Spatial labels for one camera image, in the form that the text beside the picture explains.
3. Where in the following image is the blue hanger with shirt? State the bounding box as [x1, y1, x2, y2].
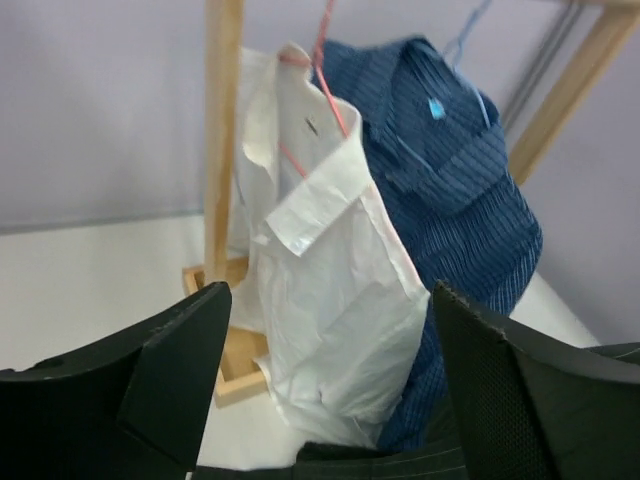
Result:
[397, 1, 507, 183]

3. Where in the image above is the black striped shirt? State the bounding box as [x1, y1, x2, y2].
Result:
[184, 342, 640, 480]

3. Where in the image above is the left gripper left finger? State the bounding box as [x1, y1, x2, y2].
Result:
[1, 282, 232, 479]

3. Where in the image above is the blue checked shirt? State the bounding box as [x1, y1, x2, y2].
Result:
[309, 33, 545, 454]

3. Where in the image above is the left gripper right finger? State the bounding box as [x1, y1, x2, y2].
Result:
[432, 283, 639, 479]

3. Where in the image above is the wooden clothes rack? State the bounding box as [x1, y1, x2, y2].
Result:
[183, 1, 639, 408]

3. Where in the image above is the white shirt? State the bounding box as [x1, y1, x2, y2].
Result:
[232, 43, 429, 447]

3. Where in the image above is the pink wire hanger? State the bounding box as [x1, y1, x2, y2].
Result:
[277, 0, 351, 179]

